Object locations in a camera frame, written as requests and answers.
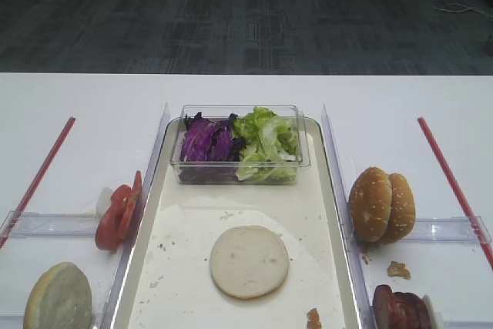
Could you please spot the white metal tray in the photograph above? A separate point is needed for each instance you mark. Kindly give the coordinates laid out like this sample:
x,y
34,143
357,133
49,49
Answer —
x,y
170,285

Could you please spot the clear plastic salad box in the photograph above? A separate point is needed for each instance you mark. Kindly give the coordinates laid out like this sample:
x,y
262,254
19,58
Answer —
x,y
225,172

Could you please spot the upper left clear cross divider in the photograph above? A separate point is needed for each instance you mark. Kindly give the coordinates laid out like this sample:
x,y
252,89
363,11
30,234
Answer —
x,y
29,224

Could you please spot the clear cross divider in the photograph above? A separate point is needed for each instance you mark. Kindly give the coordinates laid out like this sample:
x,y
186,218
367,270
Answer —
x,y
29,224
468,230
467,325

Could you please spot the front sesame bun top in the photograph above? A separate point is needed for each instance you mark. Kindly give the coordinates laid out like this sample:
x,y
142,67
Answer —
x,y
370,204

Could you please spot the rear sesame bun top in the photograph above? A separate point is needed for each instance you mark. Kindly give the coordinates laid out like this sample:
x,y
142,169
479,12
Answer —
x,y
402,217

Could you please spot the dark meat patty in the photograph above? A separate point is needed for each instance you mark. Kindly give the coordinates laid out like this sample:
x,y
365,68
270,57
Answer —
x,y
411,311
384,307

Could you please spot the sesame bun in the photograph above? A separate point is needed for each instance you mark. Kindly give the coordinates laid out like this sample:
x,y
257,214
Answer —
x,y
402,217
370,204

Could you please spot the rear dark meat patty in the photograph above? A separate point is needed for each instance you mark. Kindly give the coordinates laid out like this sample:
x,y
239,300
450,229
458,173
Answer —
x,y
411,311

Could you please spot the white block behind patties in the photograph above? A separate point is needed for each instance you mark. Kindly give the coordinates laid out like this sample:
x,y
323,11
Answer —
x,y
436,318

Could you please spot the red strip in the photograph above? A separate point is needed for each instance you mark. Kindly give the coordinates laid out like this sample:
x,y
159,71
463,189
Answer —
x,y
38,178
466,208

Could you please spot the right long clear divider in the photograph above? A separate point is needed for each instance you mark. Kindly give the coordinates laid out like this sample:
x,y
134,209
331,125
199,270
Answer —
x,y
361,302

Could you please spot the bread crumb on table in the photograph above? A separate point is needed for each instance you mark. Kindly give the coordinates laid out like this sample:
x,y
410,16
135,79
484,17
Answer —
x,y
397,269

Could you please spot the orange crumb on tray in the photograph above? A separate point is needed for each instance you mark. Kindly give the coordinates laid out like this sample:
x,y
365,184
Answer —
x,y
313,319

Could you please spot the front dark meat patty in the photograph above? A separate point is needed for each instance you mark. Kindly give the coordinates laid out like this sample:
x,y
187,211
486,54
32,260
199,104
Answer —
x,y
384,307

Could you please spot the left red strip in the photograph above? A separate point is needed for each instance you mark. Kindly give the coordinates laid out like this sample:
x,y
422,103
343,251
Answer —
x,y
38,178

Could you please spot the upper right clear cross divider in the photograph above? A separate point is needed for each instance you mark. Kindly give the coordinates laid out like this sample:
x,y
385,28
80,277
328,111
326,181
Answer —
x,y
468,230

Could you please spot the green lettuce leaves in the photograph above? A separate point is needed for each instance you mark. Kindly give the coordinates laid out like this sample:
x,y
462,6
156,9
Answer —
x,y
270,154

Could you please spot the bun slice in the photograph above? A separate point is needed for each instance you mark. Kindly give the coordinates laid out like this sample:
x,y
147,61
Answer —
x,y
248,262
61,298

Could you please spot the white block behind tomatoes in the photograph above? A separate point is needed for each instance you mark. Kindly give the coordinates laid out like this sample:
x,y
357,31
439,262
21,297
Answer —
x,y
104,202

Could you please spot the right red strip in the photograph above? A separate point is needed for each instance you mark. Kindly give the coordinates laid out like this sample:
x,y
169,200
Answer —
x,y
466,208

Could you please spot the rear tomato slice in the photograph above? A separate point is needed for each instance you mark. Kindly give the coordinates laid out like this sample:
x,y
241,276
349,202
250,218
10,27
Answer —
x,y
130,205

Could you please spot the purple cabbage leaves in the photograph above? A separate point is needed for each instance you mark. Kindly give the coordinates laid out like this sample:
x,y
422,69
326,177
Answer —
x,y
206,140

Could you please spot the lower right clear cross divider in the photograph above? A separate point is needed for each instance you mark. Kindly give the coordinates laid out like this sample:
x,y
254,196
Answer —
x,y
467,325

